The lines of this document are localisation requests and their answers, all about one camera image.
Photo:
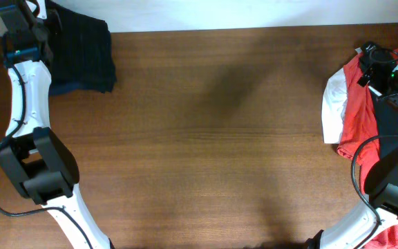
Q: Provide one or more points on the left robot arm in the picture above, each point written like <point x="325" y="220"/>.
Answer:
<point x="37" y="163"/>

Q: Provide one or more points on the black garment under right gripper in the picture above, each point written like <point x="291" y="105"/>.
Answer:
<point x="386" y="116"/>

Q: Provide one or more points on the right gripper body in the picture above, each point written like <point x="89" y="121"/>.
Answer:
<point x="381" y="82"/>

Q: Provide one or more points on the red garment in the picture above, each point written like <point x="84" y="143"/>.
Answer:
<point x="360" y="124"/>

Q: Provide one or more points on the black shorts with white stripe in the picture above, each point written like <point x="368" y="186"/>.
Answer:
<point x="82" y="51"/>

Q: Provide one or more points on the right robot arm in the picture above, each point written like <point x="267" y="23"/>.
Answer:
<point x="377" y="209"/>

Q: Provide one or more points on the white garment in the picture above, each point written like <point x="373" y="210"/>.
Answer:
<point x="333" y="107"/>

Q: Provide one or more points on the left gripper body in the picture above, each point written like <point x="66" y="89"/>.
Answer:
<point x="42" y="30"/>

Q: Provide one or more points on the folded navy blue garment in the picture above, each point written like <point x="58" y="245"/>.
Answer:
<point x="60" y="88"/>

